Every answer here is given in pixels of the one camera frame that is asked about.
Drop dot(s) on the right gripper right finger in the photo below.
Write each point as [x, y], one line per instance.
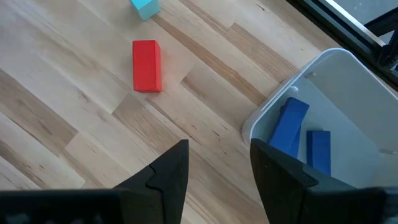
[311, 205]

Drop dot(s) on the short red block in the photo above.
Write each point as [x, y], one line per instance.
[146, 65]

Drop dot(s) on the grey plastic bin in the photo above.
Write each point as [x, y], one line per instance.
[357, 109]

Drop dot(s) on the small teal cube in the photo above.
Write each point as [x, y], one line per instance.
[146, 9]

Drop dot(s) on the blue-purple block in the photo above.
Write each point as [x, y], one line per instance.
[318, 149]
[289, 121]

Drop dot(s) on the black frame clamp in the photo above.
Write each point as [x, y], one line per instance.
[390, 53]

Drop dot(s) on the black metal table frame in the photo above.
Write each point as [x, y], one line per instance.
[342, 31]

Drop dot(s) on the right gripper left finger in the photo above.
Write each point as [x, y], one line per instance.
[124, 205]

